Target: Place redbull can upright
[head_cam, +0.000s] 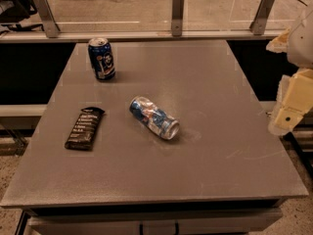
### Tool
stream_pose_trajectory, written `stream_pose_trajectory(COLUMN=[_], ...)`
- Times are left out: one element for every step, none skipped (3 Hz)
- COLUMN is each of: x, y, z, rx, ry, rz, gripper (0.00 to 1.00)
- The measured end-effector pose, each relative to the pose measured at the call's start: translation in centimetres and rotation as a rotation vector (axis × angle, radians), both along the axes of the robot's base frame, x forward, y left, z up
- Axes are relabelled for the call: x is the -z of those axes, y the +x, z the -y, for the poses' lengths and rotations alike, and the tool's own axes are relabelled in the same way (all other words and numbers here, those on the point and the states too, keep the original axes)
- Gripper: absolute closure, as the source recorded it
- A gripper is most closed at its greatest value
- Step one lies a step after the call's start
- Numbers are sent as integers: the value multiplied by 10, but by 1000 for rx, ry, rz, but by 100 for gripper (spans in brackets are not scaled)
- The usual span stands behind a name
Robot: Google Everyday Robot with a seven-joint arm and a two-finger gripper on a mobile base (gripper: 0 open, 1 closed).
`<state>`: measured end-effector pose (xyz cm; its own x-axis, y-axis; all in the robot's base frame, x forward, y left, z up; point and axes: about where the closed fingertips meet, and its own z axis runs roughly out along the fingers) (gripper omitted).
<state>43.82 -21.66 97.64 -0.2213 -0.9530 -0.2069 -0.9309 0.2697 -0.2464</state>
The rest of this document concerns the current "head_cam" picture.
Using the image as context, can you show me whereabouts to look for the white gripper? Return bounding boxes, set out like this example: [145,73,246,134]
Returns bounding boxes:
[266,4,313,135]

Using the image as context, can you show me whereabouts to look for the Red Bull can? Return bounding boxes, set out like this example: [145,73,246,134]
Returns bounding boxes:
[129,96,180,140]

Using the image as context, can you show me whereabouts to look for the blue Pepsi can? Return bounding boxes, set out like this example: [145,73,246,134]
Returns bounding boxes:
[88,38,115,81]

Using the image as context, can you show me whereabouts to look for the grey table cabinet base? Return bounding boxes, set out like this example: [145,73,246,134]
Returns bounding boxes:
[14,200,282,235]

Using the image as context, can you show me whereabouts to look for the black snack bar wrapper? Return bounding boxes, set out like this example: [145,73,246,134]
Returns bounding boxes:
[65,107,105,151]

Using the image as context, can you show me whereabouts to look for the dark equipment top left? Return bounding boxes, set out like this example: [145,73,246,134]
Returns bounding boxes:
[0,0,44,33]

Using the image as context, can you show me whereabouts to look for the horizontal metal rail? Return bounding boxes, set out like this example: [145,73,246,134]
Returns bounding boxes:
[0,29,284,43]

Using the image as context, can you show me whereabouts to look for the right metal rail bracket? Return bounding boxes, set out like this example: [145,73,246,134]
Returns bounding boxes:
[249,0,275,35]

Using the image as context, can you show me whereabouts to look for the metal rail bracket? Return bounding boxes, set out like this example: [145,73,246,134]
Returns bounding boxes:
[249,0,275,35]
[171,0,185,36]
[33,0,60,38]

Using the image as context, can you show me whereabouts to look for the middle metal rail bracket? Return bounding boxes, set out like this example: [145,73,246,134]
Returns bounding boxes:
[171,0,185,36]

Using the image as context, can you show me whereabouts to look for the left metal rail bracket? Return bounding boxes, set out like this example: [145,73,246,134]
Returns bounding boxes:
[33,0,60,38]

